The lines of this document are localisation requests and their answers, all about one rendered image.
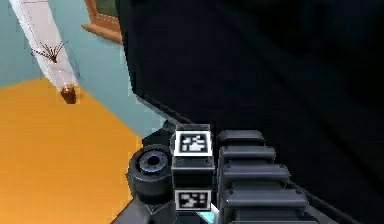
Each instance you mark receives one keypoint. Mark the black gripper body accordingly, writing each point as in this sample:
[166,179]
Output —
[150,173]

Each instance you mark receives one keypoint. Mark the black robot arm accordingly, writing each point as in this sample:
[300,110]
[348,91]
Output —
[250,173]

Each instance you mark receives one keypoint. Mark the brown potted house plant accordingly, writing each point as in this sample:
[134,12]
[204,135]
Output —
[68,95]

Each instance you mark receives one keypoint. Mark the large black cabinet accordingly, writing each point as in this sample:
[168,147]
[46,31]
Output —
[253,63]

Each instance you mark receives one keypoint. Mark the brown framed window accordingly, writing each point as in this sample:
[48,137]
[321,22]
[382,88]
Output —
[105,23]

